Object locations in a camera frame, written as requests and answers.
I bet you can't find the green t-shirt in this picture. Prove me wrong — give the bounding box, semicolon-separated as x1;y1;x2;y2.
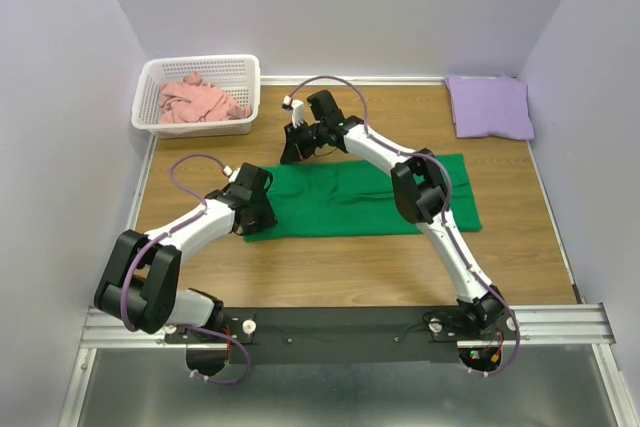
242;152;484;243

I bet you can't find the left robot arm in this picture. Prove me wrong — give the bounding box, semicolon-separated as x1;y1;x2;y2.
94;163;277;334

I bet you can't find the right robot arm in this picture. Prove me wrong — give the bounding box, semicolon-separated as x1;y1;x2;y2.
280;90;520;336

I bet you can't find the pink t-shirt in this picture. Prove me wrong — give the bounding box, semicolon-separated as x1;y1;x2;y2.
158;72;252;124

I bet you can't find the white plastic basket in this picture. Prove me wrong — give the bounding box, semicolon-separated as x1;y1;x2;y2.
131;54;260;138

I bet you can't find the folded purple t-shirt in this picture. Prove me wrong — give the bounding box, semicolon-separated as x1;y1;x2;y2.
445;76;535;141

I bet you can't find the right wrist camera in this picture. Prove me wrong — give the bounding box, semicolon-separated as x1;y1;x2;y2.
282;95;305;128

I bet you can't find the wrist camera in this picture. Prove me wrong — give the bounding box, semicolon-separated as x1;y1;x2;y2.
221;165;241;182
282;95;305;128

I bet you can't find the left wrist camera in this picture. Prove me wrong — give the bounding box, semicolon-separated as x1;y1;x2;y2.
221;165;241;182

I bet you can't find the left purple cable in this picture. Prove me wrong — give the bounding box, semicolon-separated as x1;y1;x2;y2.
119;152;234;333

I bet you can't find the purple cable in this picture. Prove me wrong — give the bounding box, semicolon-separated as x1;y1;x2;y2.
119;152;234;333
282;75;521;378

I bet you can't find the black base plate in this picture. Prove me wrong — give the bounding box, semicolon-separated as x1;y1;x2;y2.
164;305;521;367

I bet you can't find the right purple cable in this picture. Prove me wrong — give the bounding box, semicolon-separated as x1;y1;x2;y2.
282;75;521;378

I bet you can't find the aluminium rail frame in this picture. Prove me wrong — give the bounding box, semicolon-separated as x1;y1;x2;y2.
57;75;640;427

